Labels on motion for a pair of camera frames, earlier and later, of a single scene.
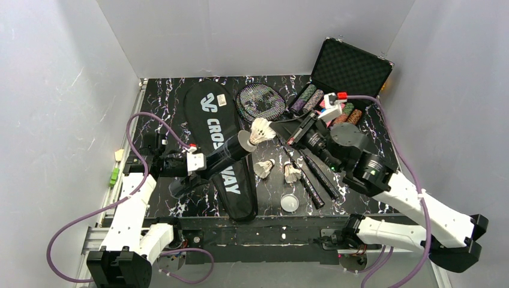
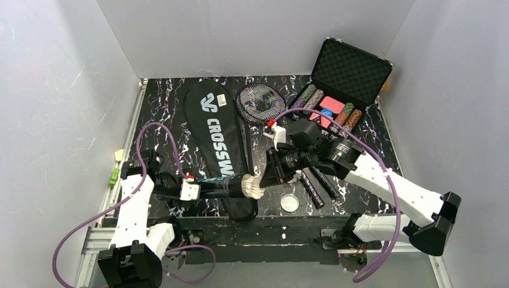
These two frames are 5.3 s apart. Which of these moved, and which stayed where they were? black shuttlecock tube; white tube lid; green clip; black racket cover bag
Moved: black shuttlecock tube
Stayed: white tube lid; black racket cover bag; green clip
